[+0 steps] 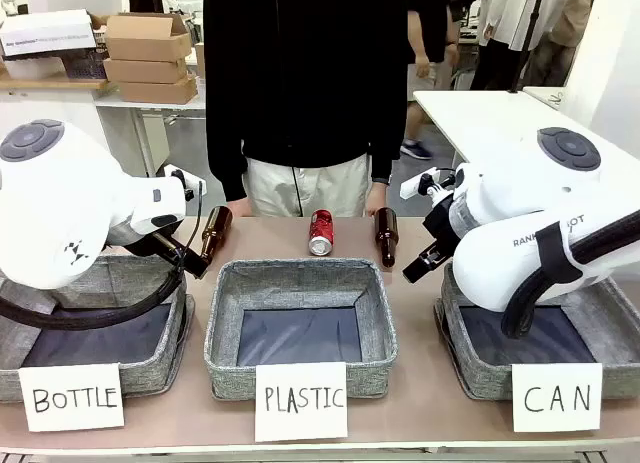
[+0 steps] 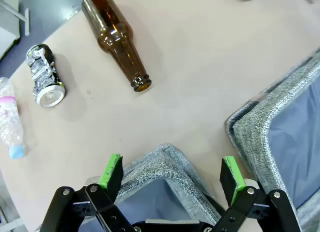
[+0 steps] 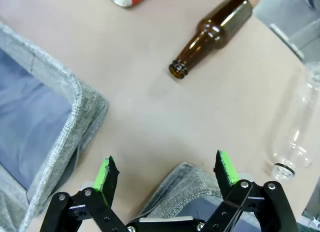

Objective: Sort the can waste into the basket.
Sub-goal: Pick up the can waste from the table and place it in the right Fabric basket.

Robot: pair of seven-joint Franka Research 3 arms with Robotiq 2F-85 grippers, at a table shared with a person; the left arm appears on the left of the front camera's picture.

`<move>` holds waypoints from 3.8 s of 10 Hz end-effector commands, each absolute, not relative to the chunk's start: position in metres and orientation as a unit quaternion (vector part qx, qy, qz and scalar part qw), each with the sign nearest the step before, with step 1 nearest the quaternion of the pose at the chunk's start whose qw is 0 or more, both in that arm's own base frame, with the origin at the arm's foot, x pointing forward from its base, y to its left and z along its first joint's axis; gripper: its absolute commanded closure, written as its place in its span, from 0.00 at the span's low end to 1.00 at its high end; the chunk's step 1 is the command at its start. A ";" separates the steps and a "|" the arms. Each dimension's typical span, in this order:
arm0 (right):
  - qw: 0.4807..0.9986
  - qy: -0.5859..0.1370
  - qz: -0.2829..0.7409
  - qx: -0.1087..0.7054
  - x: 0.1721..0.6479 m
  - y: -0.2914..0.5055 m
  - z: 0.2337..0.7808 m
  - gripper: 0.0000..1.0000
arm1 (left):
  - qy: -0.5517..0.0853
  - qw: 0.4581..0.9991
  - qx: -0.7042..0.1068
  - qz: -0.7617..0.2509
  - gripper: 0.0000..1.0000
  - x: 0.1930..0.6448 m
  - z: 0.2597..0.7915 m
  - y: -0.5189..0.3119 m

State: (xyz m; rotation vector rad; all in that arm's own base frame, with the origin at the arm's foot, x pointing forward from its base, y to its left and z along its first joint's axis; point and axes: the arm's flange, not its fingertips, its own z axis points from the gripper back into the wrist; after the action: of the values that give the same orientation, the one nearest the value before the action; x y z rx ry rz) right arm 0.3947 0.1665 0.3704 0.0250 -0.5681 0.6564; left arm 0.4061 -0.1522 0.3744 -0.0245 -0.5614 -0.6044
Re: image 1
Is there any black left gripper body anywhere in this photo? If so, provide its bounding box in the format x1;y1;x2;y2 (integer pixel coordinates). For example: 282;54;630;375
148;231;195;273

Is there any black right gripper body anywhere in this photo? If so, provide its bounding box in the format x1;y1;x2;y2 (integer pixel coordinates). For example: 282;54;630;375
423;200;462;254

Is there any brown glass bottle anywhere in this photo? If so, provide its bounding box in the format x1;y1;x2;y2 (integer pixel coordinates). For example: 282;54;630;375
374;207;400;269
198;205;234;264

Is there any red crushed soda can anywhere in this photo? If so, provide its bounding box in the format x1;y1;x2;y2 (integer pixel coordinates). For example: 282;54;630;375
307;208;334;257

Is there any person's left forearm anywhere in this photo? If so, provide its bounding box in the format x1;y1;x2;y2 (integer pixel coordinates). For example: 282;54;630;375
369;107;409;182

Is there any person's right forearm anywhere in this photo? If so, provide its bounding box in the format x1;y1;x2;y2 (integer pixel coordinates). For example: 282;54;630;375
206;107;250;203

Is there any grey fabric basket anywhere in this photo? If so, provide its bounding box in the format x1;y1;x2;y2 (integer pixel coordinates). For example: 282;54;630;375
433;262;640;402
0;255;196;403
203;258;400;402

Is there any paper sign reading CAN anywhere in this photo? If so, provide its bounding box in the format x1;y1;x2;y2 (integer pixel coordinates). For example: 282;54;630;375
510;362;604;433

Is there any person's left hand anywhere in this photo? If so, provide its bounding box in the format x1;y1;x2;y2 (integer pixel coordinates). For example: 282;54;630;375
366;182;390;218

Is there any white desk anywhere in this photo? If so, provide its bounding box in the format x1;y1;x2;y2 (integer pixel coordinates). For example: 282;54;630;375
94;92;207;180

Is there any flat brown cardboard box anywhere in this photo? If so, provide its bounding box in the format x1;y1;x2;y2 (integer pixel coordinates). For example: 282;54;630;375
103;57;189;84
118;77;199;106

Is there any paper sign reading PLASTIC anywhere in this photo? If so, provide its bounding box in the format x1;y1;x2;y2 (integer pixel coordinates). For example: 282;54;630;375
254;361;349;443

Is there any paper sign reading BOTTLE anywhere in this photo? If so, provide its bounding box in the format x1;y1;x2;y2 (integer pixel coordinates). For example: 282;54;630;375
18;362;125;433

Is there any dark plastic crate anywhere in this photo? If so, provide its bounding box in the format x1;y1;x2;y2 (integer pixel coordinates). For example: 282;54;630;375
63;47;109;81

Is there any person in black sweater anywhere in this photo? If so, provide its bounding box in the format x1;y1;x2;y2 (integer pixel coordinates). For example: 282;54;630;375
203;0;409;219

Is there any wooden shelf board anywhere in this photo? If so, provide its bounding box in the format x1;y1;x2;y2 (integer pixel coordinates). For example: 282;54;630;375
0;75;119;92

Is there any open brown cardboard box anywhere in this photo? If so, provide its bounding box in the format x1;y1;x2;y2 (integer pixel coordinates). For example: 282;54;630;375
103;12;194;62

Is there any bystander in dark top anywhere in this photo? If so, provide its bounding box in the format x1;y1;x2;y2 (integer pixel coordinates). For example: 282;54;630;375
399;0;487;161

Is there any black tripod pole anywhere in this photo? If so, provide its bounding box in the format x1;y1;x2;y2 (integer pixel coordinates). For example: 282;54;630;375
508;0;546;94

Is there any white plastic tub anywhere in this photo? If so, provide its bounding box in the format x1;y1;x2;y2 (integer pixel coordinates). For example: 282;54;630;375
3;56;67;80

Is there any bystander in white coat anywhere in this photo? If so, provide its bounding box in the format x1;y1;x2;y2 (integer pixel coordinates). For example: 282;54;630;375
469;0;571;92

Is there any bystander in beige clothes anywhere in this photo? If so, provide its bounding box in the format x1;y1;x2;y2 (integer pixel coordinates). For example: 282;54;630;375
524;0;599;89

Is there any white printed cardboard box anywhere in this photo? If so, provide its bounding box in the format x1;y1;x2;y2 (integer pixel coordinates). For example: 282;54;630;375
0;8;97;59

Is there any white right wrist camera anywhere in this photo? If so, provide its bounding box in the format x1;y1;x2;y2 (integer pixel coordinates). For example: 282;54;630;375
399;167;456;200

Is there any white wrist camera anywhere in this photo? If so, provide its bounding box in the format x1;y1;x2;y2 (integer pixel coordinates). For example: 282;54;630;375
399;167;456;200
163;164;207;202

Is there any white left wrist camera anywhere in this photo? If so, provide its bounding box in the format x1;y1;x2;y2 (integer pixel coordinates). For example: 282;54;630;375
163;164;207;202

